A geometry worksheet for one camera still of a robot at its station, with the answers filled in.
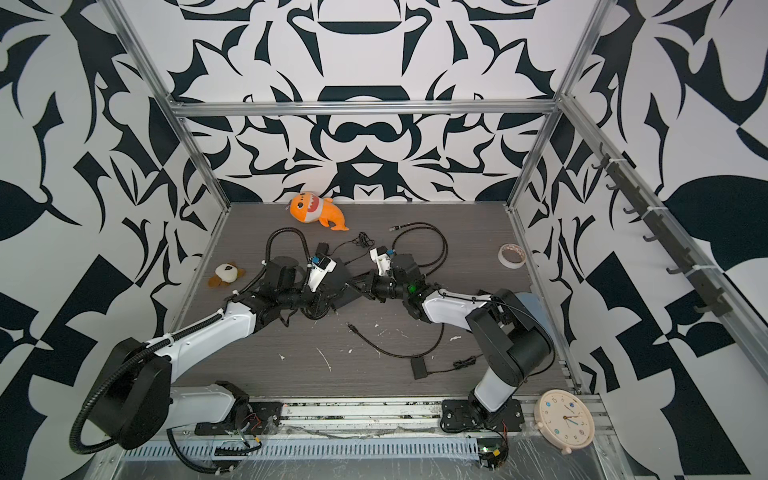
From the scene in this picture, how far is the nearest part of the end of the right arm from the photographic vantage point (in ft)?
2.29

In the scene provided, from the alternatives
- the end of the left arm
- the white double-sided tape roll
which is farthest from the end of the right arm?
the white double-sided tape roll

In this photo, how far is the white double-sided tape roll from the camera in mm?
1043

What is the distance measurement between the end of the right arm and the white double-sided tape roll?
16.9 inches
